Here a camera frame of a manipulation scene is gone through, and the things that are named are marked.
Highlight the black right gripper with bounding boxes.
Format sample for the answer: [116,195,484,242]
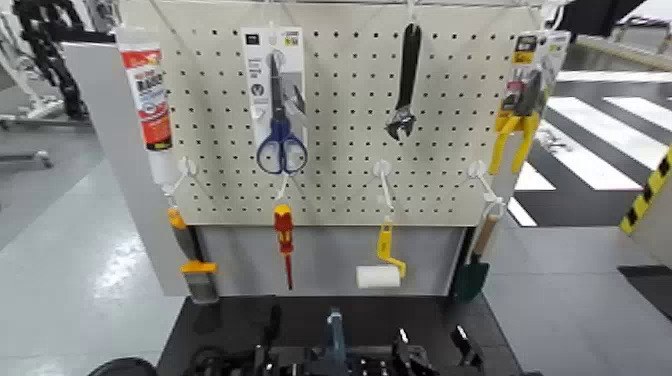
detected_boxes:
[362,324,485,376]

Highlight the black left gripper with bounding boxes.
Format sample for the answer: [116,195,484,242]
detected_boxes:
[183,304,283,376]

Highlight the grey backing panel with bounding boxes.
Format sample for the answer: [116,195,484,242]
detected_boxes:
[61,41,518,298]

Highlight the red yellow screwdriver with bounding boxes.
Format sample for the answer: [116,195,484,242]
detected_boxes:
[272,203,295,292]

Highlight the white pegboard hook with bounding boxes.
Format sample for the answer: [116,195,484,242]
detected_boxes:
[275,172,295,205]
[162,156,198,198]
[372,159,396,211]
[467,159,506,207]

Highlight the beige perforated pegboard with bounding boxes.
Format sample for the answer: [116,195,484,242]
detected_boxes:
[117,0,547,228]

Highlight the black floor mat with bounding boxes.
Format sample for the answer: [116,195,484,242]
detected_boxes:
[618,264,672,323]

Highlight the white red sealant tube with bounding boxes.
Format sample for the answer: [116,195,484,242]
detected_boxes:
[116,28,180,186]

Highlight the yellow black striped barrier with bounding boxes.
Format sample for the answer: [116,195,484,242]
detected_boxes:
[619,146,672,269]

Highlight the blue scissors in package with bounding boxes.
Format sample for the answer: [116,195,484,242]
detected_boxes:
[241,26,308,159]

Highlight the black adjustable wrench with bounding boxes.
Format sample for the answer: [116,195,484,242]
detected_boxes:
[384,21,423,142]

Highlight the yellow black pliers packaging card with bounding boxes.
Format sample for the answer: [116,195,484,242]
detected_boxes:
[511,30,572,117]

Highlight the black overhead equipment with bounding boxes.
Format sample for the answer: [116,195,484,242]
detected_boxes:
[556,0,648,38]

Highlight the green trowel wooden handle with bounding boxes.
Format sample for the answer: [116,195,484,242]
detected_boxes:
[453,212,500,304]

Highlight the yellow handled white paint roller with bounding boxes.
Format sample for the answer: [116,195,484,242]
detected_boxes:
[355,219,408,290]

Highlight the orange handled paint brush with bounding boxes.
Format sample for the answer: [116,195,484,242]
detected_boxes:
[166,207,220,305]

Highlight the blue handled scissors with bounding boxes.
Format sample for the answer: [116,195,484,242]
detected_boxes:
[255,49,309,176]

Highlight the yellow handled pliers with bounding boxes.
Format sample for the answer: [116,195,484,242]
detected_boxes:
[488,68,545,176]

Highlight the white metal frame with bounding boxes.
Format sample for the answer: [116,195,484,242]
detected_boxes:
[0,15,67,130]

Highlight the black cable drag chain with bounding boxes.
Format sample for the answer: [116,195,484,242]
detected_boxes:
[12,0,92,122]

